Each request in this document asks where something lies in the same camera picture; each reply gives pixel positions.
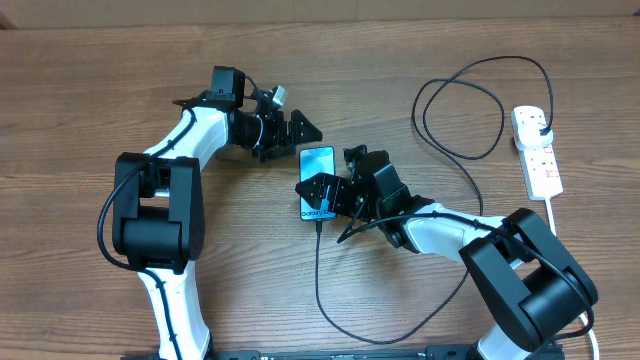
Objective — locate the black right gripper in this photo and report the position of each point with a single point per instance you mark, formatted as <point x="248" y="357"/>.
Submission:
<point x="343" y="187"/>

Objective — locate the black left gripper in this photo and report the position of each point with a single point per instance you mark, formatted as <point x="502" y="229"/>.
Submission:
<point x="280" y="139"/>

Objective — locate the Samsung Galaxy smartphone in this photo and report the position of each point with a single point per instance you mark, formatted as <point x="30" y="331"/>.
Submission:
<point x="314" y="165"/>

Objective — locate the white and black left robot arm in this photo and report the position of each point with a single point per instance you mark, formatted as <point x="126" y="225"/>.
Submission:
<point x="153" y="221"/>

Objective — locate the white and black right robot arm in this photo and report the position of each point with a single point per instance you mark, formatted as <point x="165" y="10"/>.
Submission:
<point x="534" y="288"/>

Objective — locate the white power strip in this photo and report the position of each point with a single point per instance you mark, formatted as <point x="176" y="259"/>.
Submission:
<point x="539" y="166"/>

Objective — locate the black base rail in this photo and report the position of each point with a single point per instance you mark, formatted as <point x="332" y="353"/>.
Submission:
<point x="433" y="352"/>

